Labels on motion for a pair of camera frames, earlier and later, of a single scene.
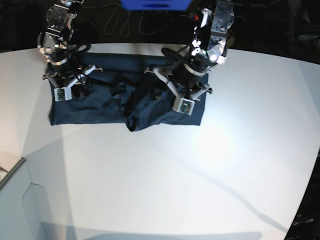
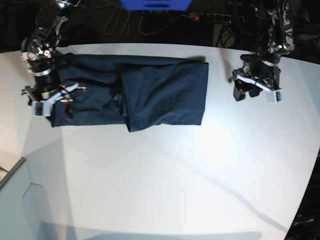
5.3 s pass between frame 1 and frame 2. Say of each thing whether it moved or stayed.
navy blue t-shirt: stayed
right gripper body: moved
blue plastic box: stayed
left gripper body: moved
